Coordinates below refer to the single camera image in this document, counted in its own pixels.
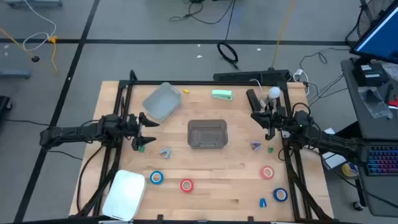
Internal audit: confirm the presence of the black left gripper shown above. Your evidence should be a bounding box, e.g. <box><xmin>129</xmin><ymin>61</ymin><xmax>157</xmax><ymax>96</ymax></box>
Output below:
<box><xmin>119</xmin><ymin>112</ymin><xmax>160</xmax><ymax>152</ymax></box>

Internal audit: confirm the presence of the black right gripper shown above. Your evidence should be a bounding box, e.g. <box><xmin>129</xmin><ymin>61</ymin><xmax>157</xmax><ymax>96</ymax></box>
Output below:
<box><xmin>250</xmin><ymin>105</ymin><xmax>295</xmax><ymax>141</ymax></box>

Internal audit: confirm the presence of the light blue tape roll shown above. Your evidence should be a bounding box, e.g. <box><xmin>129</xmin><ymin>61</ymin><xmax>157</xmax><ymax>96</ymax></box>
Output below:
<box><xmin>149</xmin><ymin>170</ymin><xmax>165</xmax><ymax>185</ymax></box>

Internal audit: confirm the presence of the pink red tape roll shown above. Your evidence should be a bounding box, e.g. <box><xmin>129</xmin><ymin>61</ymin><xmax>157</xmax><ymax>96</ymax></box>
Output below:
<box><xmin>260</xmin><ymin>166</ymin><xmax>275</xmax><ymax>180</ymax></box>

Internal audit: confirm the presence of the mint green stapler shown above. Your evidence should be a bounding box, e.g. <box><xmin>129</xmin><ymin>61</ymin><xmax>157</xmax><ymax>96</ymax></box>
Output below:
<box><xmin>211</xmin><ymin>89</ymin><xmax>234</xmax><ymax>101</ymax></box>

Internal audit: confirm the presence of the dark translucent plastic bin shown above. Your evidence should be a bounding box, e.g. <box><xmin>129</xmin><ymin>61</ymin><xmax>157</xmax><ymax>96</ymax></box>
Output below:
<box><xmin>187</xmin><ymin>119</ymin><xmax>229</xmax><ymax>149</ymax></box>

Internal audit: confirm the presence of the white plastic bin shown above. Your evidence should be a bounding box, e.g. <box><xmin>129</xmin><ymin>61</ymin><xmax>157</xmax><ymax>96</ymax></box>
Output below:
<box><xmin>101</xmin><ymin>169</ymin><xmax>147</xmax><ymax>222</ymax></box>

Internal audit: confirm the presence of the dark blue tape roll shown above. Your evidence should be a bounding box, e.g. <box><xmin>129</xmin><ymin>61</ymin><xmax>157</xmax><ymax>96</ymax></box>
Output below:
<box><xmin>272</xmin><ymin>187</ymin><xmax>289</xmax><ymax>203</ymax></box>

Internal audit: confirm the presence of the light grey plastic bin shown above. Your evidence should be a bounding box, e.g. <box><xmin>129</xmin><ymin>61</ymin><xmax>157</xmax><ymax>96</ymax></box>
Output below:
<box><xmin>141</xmin><ymin>82</ymin><xmax>183</xmax><ymax>123</ymax></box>

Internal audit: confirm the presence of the white bulb lamp wooden base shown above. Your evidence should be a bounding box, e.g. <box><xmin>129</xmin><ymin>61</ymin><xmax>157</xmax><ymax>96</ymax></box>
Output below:
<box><xmin>259</xmin><ymin>86</ymin><xmax>282</xmax><ymax>110</ymax></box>

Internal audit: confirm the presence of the black power strip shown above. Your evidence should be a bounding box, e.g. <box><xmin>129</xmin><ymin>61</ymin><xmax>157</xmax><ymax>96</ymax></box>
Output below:
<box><xmin>213</xmin><ymin>68</ymin><xmax>292</xmax><ymax>85</ymax></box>

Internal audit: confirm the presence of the white power plug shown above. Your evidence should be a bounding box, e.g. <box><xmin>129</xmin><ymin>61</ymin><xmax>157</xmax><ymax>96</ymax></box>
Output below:
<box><xmin>292</xmin><ymin>68</ymin><xmax>311</xmax><ymax>96</ymax></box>

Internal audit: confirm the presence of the white paper sheet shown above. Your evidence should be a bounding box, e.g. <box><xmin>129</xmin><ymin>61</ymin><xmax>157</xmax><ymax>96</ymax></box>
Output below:
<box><xmin>321</xmin><ymin>127</ymin><xmax>348</xmax><ymax>170</ymax></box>

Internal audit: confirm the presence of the grey desk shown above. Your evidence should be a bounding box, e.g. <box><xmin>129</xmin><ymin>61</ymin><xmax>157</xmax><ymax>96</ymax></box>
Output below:
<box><xmin>340</xmin><ymin>58</ymin><xmax>398</xmax><ymax>218</ymax></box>

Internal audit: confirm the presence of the clear plastic bag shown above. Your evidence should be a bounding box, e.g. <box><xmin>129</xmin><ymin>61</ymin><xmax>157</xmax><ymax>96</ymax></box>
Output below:
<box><xmin>357</xmin><ymin>86</ymin><xmax>394</xmax><ymax>120</ymax></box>

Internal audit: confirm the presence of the black mini computer box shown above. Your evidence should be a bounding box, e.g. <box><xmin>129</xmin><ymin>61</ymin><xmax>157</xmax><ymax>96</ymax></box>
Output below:
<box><xmin>351</xmin><ymin>63</ymin><xmax>390</xmax><ymax>87</ymax></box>

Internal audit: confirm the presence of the backlit keyboard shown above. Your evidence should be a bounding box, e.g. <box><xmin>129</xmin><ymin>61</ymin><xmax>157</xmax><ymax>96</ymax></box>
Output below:
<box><xmin>363</xmin><ymin>144</ymin><xmax>398</xmax><ymax>177</ymax></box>

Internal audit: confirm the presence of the computer monitor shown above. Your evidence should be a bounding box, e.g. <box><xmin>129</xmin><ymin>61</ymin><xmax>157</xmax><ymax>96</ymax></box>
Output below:
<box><xmin>349</xmin><ymin>0</ymin><xmax>398</xmax><ymax>65</ymax></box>

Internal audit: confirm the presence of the grey cart base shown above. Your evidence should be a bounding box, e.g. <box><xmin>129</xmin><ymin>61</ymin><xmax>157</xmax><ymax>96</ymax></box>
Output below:
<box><xmin>0</xmin><ymin>68</ymin><xmax>31</xmax><ymax>79</ymax></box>
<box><xmin>3</xmin><ymin>0</ymin><xmax>63</xmax><ymax>8</ymax></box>

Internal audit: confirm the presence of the black chair base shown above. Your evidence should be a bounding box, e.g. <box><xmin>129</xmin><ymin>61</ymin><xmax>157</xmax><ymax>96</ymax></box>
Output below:
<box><xmin>0</xmin><ymin>95</ymin><xmax>13</xmax><ymax>123</ymax></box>

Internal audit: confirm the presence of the black floor fan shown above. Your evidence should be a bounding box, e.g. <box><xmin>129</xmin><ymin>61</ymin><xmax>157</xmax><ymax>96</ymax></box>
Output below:
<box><xmin>345</xmin><ymin>0</ymin><xmax>396</xmax><ymax>47</ymax></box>

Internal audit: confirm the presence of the black aluminium table frame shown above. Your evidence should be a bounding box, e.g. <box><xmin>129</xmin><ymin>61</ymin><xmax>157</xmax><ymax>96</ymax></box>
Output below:
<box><xmin>75</xmin><ymin>69</ymin><xmax>334</xmax><ymax>224</ymax></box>

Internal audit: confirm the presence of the coiled black cable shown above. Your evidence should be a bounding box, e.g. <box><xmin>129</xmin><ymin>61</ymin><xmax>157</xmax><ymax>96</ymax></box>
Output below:
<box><xmin>216</xmin><ymin>0</ymin><xmax>240</xmax><ymax>70</ymax></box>

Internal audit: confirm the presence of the yellow cable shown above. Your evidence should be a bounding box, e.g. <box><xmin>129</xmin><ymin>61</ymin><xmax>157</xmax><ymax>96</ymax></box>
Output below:
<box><xmin>271</xmin><ymin>0</ymin><xmax>295</xmax><ymax>70</ymax></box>

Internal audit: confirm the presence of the black floor cable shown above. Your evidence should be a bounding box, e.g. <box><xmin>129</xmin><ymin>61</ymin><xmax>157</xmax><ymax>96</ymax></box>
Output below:
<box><xmin>169</xmin><ymin>0</ymin><xmax>236</xmax><ymax>26</ymax></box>

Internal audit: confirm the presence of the orange floor cable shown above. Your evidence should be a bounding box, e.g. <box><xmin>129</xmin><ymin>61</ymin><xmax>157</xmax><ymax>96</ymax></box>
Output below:
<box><xmin>0</xmin><ymin>27</ymin><xmax>60</xmax><ymax>73</ymax></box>

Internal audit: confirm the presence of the white floor cable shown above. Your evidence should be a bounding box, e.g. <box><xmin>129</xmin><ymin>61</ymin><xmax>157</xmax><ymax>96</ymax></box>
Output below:
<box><xmin>22</xmin><ymin>0</ymin><xmax>58</xmax><ymax>52</ymax></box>

